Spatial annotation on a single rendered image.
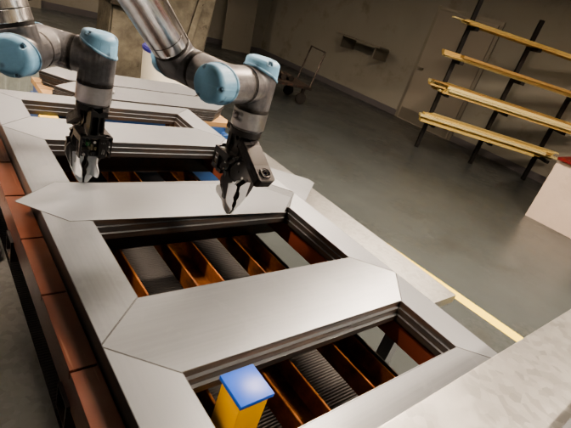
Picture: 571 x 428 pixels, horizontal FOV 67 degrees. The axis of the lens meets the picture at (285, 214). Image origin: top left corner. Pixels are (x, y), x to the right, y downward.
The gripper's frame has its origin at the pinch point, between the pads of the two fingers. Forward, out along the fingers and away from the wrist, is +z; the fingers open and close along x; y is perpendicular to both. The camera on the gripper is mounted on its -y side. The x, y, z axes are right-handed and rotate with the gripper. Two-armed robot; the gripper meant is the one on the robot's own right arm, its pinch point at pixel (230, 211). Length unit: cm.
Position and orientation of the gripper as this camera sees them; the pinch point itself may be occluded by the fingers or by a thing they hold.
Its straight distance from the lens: 104.4
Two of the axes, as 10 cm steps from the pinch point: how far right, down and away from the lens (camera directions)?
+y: -6.0, -5.1, 6.2
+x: -7.5, 0.8, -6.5
